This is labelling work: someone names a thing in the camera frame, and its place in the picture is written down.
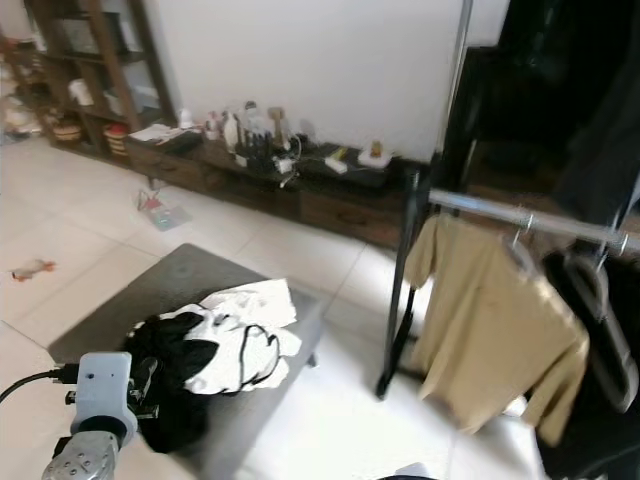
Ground grey clothes hanger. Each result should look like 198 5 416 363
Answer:
558 245 640 413
500 212 543 276

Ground dark grey ottoman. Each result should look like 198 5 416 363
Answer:
48 243 326 480

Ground white garment black trim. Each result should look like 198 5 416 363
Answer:
150 278 301 396

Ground orange grey floor toy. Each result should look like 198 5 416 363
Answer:
10 259 56 284

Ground red blue floor item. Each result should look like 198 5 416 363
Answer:
137 188 191 233

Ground woven basket red lid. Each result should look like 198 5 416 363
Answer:
103 124 131 158

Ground white paper sheets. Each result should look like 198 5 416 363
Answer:
132 125 183 146

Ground black power strip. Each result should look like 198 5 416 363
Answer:
235 140 299 181

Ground low dark wood cabinet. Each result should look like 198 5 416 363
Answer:
125 135 423 251

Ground brown woven basket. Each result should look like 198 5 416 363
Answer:
50 118 83 146

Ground grey white figurine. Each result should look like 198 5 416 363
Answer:
242 100 273 141

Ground yellow white small item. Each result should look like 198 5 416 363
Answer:
324 147 351 176

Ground white teapot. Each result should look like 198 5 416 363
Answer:
68 80 96 108

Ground white dish tan object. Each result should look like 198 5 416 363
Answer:
357 140 394 169

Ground dark wood shelf unit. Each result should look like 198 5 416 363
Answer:
0 0 176 166

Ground beige shirt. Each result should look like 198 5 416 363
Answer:
405 215 591 448

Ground black clothes rack silver rail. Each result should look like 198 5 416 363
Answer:
375 0 640 401

